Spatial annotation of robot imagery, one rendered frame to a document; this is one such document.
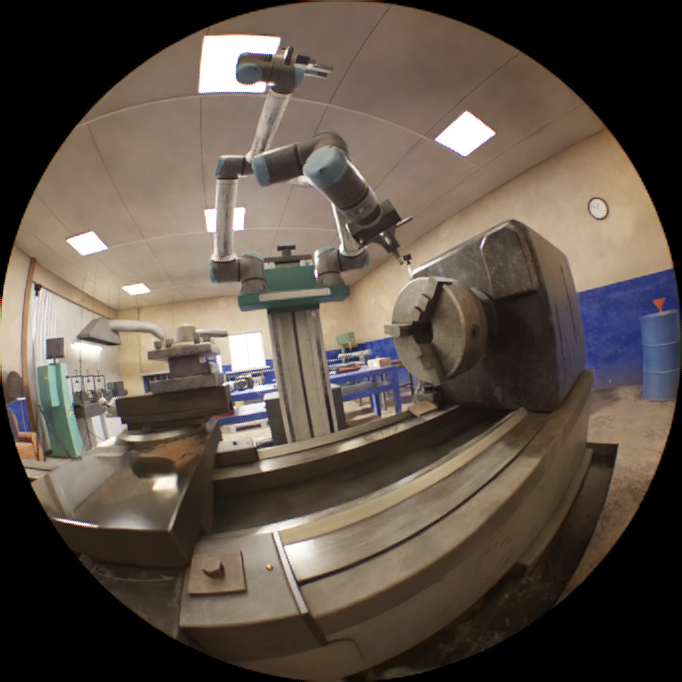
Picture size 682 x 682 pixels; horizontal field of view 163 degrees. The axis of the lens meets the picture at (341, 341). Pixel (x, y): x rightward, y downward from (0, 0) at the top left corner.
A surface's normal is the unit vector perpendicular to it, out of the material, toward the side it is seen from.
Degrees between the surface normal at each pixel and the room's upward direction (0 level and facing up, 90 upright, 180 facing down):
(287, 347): 90
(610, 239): 90
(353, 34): 180
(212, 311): 90
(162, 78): 180
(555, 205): 90
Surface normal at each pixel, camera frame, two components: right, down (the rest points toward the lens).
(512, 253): -0.91, 0.12
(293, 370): 0.27, -0.10
